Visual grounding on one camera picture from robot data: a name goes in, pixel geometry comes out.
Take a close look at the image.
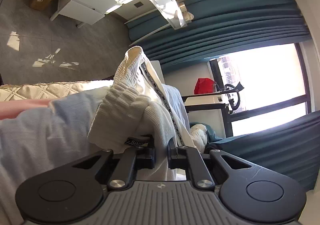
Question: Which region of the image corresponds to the right teal curtain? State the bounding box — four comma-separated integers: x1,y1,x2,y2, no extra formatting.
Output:
204,111,319,191

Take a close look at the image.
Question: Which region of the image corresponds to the cream zip-up jacket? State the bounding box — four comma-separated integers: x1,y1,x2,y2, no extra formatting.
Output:
87,46,195,181

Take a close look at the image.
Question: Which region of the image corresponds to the teal curtain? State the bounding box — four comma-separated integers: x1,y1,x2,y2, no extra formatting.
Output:
127,0,311,74
204,111,319,191

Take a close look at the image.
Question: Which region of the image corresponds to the metal clothes rack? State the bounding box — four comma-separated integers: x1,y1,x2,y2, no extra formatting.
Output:
182,82,244,114

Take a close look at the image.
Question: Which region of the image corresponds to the white puffy comforter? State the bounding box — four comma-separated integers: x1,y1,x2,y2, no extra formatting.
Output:
190,124,208,153

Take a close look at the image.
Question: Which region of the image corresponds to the quilted beige mattress side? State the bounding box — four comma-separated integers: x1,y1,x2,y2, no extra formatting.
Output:
1,80,113,102

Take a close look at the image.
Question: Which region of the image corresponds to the left teal curtain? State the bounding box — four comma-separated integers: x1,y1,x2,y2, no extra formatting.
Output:
127,0,311,74

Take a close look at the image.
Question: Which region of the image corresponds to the red garment on rack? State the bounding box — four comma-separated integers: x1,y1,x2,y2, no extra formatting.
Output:
194,78,216,95

